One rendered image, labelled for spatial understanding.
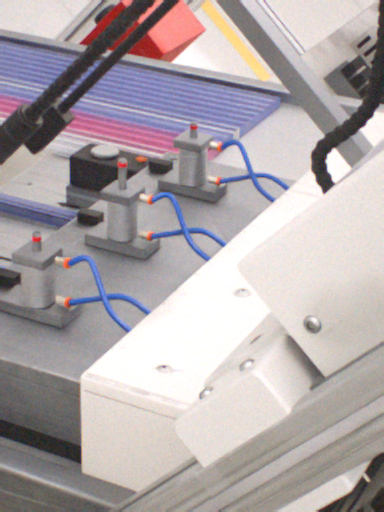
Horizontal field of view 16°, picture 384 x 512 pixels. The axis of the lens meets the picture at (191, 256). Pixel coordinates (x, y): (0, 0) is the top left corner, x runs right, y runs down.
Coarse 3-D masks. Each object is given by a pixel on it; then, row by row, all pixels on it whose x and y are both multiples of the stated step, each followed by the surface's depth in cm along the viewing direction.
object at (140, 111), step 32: (0, 64) 145; (32, 64) 145; (64, 64) 146; (96, 64) 146; (0, 96) 136; (32, 96) 137; (64, 96) 137; (96, 96) 137; (128, 96) 137; (160, 96) 138; (192, 96) 138; (224, 96) 138; (256, 96) 138; (64, 128) 129; (96, 128) 130; (128, 128) 130; (160, 128) 130; (224, 128) 130
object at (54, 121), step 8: (56, 104) 98; (48, 112) 98; (56, 112) 97; (48, 120) 98; (56, 120) 98; (64, 120) 98; (72, 120) 98; (40, 128) 99; (48, 128) 98; (56, 128) 98; (32, 136) 99; (40, 136) 99; (48, 136) 99; (56, 136) 100; (32, 144) 100; (40, 144) 99; (32, 152) 100
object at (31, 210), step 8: (0, 200) 115; (8, 200) 115; (16, 200) 115; (24, 200) 115; (0, 208) 115; (8, 208) 115; (16, 208) 114; (24, 208) 114; (32, 208) 113; (40, 208) 113; (48, 208) 114; (56, 208) 114; (24, 216) 114; (32, 216) 114; (40, 216) 113; (48, 216) 113; (56, 216) 112; (64, 216) 112; (72, 216) 112; (48, 224) 113; (56, 224) 113; (64, 224) 112
